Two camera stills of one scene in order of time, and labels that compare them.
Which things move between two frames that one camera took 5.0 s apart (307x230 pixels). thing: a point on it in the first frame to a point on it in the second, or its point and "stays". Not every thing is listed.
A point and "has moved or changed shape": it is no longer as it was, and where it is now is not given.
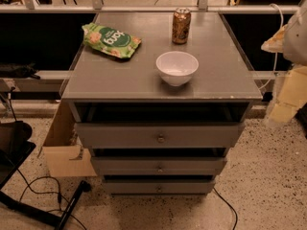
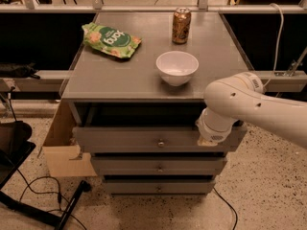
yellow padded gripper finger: [292, 95] to [202, 142]
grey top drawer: [159, 135] has moved or changed shape
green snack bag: [113, 42] stays
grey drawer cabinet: [163, 120] stays
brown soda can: [180, 25] stays
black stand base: [15, 147] stays
